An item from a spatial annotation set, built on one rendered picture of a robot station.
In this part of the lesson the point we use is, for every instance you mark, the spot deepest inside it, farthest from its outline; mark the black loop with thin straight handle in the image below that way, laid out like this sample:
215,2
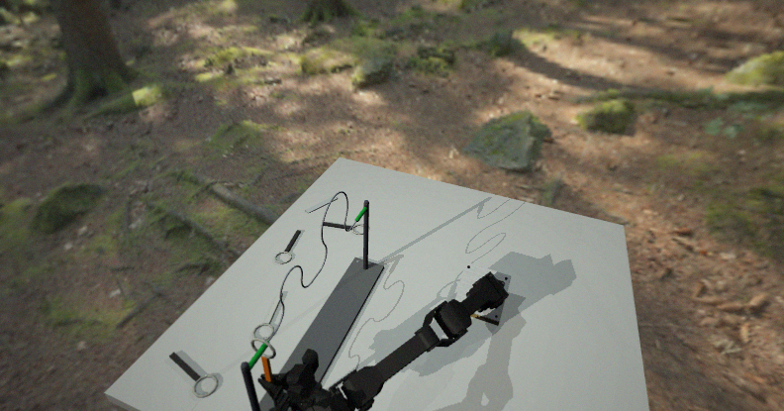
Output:
269,317

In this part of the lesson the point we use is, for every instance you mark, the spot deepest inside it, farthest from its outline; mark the orange handle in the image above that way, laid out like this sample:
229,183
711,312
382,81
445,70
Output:
265,358

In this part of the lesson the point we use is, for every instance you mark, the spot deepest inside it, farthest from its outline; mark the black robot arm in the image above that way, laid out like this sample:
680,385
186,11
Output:
361,386

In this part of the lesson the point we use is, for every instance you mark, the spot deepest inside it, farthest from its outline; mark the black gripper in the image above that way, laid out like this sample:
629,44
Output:
281,399

